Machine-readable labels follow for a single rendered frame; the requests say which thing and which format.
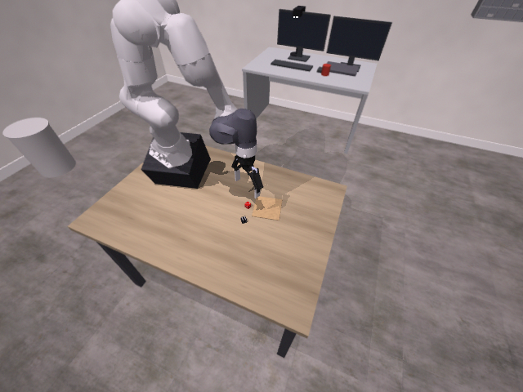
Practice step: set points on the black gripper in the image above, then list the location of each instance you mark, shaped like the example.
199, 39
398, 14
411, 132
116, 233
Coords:
254, 175

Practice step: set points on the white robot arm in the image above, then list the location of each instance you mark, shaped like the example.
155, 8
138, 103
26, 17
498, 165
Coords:
145, 23

